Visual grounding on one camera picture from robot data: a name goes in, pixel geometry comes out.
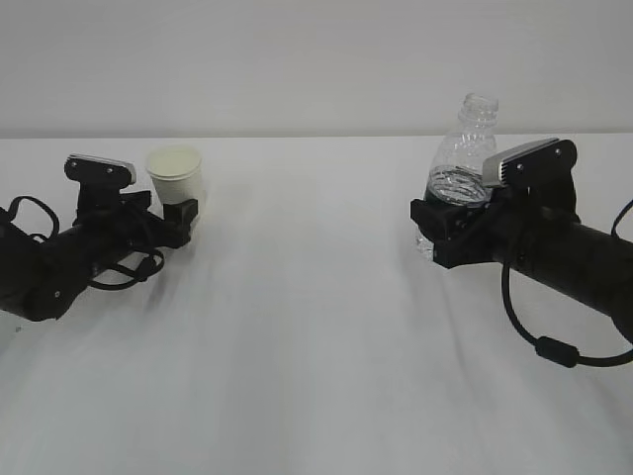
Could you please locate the white paper cup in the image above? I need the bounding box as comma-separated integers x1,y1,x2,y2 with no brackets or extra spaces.
145,144,207,215

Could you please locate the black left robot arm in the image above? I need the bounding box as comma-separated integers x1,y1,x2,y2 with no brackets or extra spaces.
1,191,199,322

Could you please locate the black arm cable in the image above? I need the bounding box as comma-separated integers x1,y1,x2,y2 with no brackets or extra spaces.
7,195,167,291
500,200,633,369

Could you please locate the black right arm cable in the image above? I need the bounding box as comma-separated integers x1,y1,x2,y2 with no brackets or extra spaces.
500,200,633,369

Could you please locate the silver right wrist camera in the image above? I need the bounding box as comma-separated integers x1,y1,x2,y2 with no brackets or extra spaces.
482,138,578,189

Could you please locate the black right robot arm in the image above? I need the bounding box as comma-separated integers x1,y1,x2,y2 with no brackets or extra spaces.
410,173,632,339

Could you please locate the clear water bottle green label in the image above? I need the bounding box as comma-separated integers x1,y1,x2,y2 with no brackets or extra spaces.
413,92,499,263

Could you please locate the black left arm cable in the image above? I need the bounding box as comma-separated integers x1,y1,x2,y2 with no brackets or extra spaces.
7,195,167,291

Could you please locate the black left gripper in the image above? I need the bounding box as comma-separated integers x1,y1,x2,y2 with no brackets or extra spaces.
75,190,199,255

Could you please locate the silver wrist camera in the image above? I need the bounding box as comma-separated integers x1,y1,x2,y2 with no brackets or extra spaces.
64,153,136,190
482,138,578,189

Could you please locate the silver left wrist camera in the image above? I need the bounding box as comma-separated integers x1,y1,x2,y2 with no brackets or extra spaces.
64,153,136,190

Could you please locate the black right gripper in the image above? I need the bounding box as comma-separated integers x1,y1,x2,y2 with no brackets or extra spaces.
409,172,581,269

